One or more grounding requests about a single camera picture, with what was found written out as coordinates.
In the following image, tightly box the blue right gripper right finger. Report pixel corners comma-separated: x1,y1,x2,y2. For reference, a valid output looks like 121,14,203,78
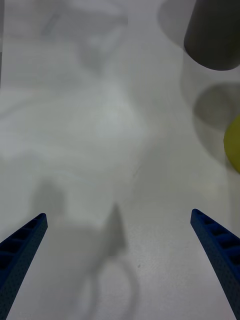
190,208,240,320

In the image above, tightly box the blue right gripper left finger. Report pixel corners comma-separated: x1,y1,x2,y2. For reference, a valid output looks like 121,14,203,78
0,212,49,320

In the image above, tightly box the yellow-green plastic waste bin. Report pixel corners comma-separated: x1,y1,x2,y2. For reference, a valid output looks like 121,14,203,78
223,115,240,174

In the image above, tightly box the grey plastic waste bin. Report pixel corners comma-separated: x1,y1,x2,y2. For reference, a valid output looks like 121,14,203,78
183,0,240,72

